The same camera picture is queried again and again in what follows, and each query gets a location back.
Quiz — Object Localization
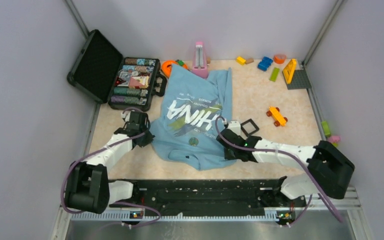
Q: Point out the upper black square frame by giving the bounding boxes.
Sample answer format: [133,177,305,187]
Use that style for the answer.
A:
[240,118,260,137]

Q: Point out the brown small block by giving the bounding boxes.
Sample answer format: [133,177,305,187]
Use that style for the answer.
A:
[245,58,255,65]

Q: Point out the black poker chip case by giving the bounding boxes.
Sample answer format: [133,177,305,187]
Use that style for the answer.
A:
[66,29,168,112]

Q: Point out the blue toy brick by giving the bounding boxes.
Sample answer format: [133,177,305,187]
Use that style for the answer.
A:
[257,56,273,72]

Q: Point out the grey building baseplate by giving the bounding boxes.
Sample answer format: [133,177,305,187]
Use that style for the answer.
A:
[286,69,312,90]

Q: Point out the pink metronome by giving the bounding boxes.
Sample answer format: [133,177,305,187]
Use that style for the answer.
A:
[191,41,209,79]

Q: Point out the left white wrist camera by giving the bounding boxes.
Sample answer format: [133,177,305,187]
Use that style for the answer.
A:
[120,110,132,122]

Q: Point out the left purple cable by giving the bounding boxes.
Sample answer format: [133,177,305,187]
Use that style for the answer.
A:
[60,106,162,228]

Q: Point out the orange toy car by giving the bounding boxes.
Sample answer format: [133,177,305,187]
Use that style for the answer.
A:
[266,106,288,127]

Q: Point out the orange letter e toy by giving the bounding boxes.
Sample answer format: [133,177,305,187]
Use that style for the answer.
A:
[161,60,189,78]

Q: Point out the green pink toy pieces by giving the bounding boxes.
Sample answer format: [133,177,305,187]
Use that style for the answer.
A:
[321,120,341,147]

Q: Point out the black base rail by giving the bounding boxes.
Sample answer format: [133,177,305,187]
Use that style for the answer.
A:
[126,179,307,217]

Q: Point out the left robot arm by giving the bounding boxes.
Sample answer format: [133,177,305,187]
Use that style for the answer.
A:
[60,107,154,214]

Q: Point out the orange small cup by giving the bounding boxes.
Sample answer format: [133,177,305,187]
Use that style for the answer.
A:
[273,54,287,65]

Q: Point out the yellow triangular toy block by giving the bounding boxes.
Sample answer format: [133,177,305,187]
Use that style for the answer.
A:
[282,58,297,85]

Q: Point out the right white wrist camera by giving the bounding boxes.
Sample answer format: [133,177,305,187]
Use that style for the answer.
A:
[226,120,242,136]

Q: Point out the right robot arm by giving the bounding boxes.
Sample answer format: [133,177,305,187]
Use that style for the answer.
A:
[216,128,355,206]

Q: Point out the light blue t-shirt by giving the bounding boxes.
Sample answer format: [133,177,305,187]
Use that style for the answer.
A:
[150,65,235,171]

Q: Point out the green toy brick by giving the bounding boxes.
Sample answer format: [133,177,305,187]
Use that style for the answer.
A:
[269,67,280,82]

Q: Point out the yellow small toy brick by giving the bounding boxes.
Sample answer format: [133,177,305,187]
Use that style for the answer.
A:
[235,56,247,66]

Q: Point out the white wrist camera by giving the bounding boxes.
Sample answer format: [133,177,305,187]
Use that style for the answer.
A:
[120,110,132,122]
[226,120,242,136]

